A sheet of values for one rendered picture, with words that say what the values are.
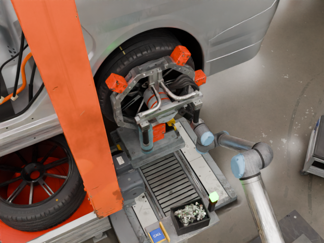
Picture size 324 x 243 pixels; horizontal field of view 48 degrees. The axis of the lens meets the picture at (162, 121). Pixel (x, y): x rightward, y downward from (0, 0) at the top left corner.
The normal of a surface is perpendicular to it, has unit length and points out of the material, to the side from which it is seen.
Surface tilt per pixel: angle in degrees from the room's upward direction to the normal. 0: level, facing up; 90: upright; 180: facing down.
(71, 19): 90
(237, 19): 90
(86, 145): 90
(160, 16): 90
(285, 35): 0
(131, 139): 0
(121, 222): 0
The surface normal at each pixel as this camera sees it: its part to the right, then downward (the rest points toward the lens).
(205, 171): -0.01, -0.59
